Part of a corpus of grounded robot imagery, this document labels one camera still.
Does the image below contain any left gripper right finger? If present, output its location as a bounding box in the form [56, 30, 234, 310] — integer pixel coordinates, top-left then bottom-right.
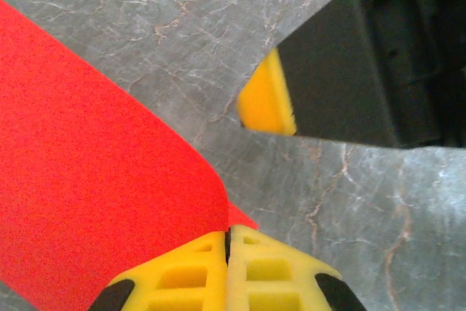
[226, 224, 368, 311]

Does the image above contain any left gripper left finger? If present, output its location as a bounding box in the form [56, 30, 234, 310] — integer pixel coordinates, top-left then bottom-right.
[89, 231, 229, 311]

